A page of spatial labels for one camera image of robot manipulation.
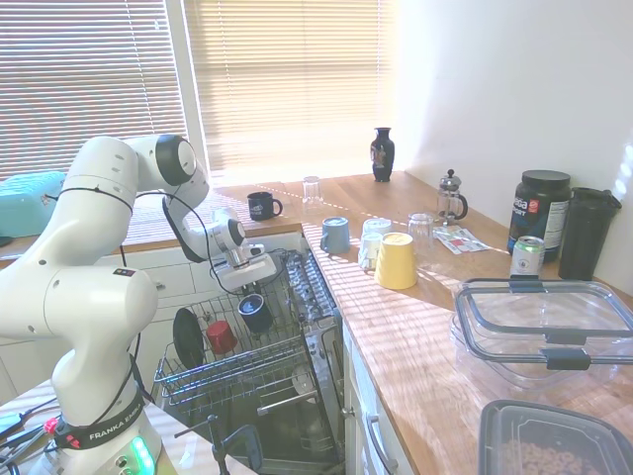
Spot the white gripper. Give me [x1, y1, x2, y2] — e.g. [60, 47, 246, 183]
[216, 253, 279, 298]

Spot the navy blue mug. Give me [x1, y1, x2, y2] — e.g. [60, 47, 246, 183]
[237, 292, 275, 334]

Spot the red enamel mug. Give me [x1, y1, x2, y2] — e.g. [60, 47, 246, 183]
[205, 320, 238, 355]

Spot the black mug with white logo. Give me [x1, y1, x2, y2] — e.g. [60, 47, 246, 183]
[246, 191, 284, 222]

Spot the light blue mug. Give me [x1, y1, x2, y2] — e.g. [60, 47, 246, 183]
[318, 216, 352, 255]

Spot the yellow cup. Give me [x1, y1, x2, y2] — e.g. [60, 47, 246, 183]
[373, 232, 418, 291]

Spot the black plate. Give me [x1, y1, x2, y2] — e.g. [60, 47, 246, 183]
[172, 307, 206, 370]

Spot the stainless steel dishwasher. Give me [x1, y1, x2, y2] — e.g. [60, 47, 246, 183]
[157, 232, 347, 475]

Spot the clear drinking glass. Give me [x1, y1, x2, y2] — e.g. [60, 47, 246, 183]
[302, 175, 322, 208]
[407, 212, 435, 258]

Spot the black metal clamp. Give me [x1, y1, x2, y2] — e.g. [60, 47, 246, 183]
[175, 414, 263, 475]

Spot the dark blue flower vase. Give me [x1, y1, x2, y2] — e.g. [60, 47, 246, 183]
[370, 127, 397, 183]

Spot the beige window blind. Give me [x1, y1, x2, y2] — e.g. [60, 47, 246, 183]
[0, 0, 187, 182]
[182, 0, 402, 175]

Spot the glass French press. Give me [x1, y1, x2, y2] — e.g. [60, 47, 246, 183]
[436, 168, 469, 228]

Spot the printed paper leaflet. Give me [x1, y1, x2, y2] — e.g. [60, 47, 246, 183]
[433, 225, 494, 255]

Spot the teal plastic box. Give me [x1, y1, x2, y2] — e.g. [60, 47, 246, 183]
[0, 170, 67, 238]

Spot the clear container with grey latches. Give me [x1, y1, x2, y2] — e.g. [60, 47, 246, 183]
[447, 311, 633, 402]
[453, 277, 633, 347]

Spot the green and white drink can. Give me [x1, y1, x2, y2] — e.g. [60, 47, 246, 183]
[509, 235, 546, 279]

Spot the black protein powder tub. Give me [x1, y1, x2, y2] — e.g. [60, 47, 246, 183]
[506, 169, 574, 263]

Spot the dark container with cereal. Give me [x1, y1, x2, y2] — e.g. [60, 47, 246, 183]
[477, 398, 633, 475]

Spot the black shaker bottle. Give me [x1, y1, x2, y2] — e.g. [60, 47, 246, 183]
[557, 186, 623, 282]

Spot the white wire tine shelf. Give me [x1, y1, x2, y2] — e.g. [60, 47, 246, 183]
[284, 249, 340, 323]

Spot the grey wire dishwasher rack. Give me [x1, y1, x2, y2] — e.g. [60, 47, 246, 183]
[152, 274, 321, 422]

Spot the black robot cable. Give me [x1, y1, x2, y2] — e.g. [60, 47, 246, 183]
[43, 185, 233, 286]

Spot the metal cabinet handle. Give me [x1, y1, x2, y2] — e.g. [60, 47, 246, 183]
[363, 414, 398, 472]

